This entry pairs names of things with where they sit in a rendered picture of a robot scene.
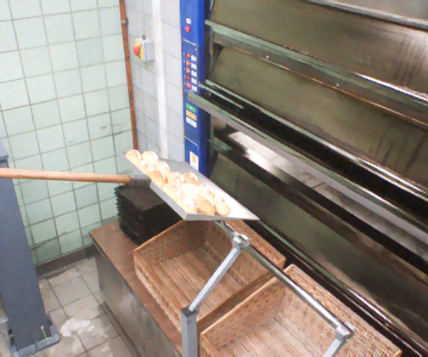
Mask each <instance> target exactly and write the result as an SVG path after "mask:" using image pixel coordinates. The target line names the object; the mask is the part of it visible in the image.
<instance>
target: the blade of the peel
mask: <svg viewBox="0 0 428 357"><path fill-rule="evenodd" d="M126 153H127V152H126V151H123V150H119V154H118V157H119V158H120V159H121V161H123V162H124V163H125V164H126V165H127V166H129V167H130V169H131V170H132V171H134V172H135V174H136V175H145V173H144V172H143V171H141V170H140V168H139V167H137V166H135V164H134V163H133V162H132V161H130V160H129V159H128V158H127V157H126ZM158 158H159V161H164V162H166V163H167V164H168V165H169V166H170V169H171V171H172V173H173V172H175V173H181V174H182V175H184V174H185V173H194V174H195V176H197V177H198V179H199V181H200V185H203V184H206V185H210V186H211V187H212V188H213V190H214V191H215V193H216V196H224V197H226V199H227V200H228V201H229V202H230V206H231V213H230V215H229V216H222V215H220V214H219V213H217V212H216V213H215V214H214V215H206V214H203V213H202V212H200V211H197V213H190V212H186V211H185V210H184V209H183V208H182V207H181V206H179V205H178V204H177V203H176V202H175V201H174V200H173V199H172V198H171V197H170V196H169V195H168V194H167V193H166V192H165V191H164V190H162V189H161V187H160V186H158V185H157V184H156V183H155V182H154V181H152V180H151V181H150V188H151V189H152V190H154V191H155V193H156V194H157V195H158V196H160V198H162V199H163V200H164V201H166V203H167V204H168V205H169V206H170V207H171V208H172V209H173V210H175V211H176V212H177V213H178V214H179V215H180V216H181V217H182V218H183V219H184V220H185V221H197V220H260V219H259V218H258V217H257V216H256V215H254V214H253V213H252V212H251V211H249V210H247V209H246V208H245V207H244V206H242V205H240V203H239V202H237V201H236V200H235V199H234V198H233V197H231V196H230V195H228V194H227V193H226V192H225V191H223V190H221V188H220V187H218V186H216V185H215V184H214V183H213V182H211V181H210V180H209V179H208V178H207V177H206V176H204V175H202V174H201V173H200V172H199V171H197V170H195V168H194V167H192V166H190V165H189V164H188V163H187V162H185V161H174V160H169V159H165V158H160V157H158ZM145 176H147V175H145Z"/></svg>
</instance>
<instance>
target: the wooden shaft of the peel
mask: <svg viewBox="0 0 428 357"><path fill-rule="evenodd" d="M0 178H6V179H35V180H51V181H82V182H99V183H114V184H129V183H130V176H120V175H107V174H95V173H71V172H58V171H33V170H21V169H8V168H0Z"/></svg>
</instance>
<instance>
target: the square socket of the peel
mask: <svg viewBox="0 0 428 357"><path fill-rule="evenodd" d="M127 176H130V183H129V184H128V185H129V186H150V181H151V178H150V176H145V175H132V174H128V175H127Z"/></svg>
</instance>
